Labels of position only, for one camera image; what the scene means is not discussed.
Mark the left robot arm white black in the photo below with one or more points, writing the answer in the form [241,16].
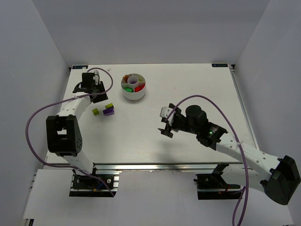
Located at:
[63,133]

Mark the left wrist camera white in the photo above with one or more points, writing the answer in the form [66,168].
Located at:
[96,78]

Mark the aluminium table frame rail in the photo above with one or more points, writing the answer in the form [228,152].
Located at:
[243,106]

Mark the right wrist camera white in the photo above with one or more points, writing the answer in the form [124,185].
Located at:
[167,114]

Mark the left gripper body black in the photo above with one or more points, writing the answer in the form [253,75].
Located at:
[99,94]

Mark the lime green lego brick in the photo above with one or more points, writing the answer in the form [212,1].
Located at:
[95,111]

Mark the white round divided container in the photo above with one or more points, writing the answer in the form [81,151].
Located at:
[140,82]

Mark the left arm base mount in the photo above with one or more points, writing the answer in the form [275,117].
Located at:
[84,186]

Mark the olive green lego brick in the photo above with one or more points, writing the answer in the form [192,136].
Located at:
[108,106]

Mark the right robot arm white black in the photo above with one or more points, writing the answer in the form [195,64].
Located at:
[277,177]

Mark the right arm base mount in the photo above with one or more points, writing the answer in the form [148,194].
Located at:
[211,186]

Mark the purple lego brick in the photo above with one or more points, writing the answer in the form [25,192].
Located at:
[108,112]

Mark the red lego brick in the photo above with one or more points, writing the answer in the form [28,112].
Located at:
[137,89]

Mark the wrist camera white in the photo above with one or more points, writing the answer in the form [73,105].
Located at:
[167,114]
[96,78]

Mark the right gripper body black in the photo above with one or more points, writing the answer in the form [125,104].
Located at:
[165,121]

